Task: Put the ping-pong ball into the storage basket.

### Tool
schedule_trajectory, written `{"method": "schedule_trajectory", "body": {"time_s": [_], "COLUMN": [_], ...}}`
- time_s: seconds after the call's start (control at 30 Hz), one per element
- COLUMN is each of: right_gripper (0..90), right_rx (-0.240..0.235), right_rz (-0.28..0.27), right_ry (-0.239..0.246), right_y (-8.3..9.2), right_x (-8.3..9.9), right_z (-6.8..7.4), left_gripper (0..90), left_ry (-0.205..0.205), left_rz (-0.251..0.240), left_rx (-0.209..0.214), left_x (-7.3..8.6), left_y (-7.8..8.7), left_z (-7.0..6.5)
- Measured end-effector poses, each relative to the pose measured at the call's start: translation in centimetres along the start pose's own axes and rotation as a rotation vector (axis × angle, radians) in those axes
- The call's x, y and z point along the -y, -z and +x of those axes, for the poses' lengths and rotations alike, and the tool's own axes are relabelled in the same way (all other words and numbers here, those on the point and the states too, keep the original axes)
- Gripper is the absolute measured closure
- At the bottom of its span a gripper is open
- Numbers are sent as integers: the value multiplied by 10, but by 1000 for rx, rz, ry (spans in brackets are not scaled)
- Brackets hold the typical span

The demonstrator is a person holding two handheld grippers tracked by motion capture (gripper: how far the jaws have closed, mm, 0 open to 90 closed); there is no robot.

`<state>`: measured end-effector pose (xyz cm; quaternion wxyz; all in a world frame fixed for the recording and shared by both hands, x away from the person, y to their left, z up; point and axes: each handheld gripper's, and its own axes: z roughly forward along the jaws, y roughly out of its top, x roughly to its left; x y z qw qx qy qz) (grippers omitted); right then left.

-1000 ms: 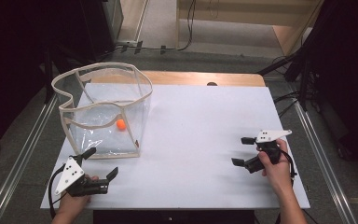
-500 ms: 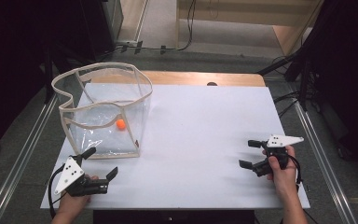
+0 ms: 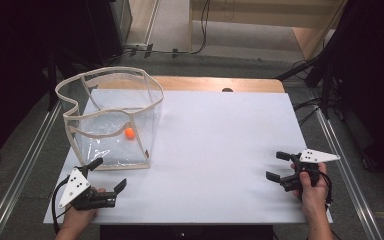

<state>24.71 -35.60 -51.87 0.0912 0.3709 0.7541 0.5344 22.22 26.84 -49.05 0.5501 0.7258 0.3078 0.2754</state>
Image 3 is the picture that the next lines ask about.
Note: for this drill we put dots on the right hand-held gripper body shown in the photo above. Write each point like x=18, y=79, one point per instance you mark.
x=308, y=168

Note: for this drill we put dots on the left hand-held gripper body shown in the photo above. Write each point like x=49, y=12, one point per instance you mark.
x=76, y=188

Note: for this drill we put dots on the clear plastic bag beige trim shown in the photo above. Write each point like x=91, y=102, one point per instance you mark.
x=113, y=154

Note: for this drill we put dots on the orange ball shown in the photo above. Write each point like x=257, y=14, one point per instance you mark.
x=129, y=133

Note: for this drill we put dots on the person's left hand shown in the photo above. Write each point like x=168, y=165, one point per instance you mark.
x=78, y=216

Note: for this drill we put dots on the person's right hand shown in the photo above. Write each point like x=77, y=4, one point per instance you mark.
x=313, y=196

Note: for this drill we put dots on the white table sheet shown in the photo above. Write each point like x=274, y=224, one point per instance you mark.
x=213, y=150

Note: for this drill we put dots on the black stand leg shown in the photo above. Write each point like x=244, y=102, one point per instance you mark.
x=296, y=70

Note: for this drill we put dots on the wooden table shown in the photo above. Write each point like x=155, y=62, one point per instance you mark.
x=196, y=84

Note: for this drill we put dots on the black cabinet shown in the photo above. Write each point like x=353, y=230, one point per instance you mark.
x=103, y=30

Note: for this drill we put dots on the wooden shelf unit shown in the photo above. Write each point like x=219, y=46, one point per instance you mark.
x=256, y=10

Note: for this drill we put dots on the metal floor rail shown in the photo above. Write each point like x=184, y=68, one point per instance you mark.
x=346, y=180
x=23, y=170

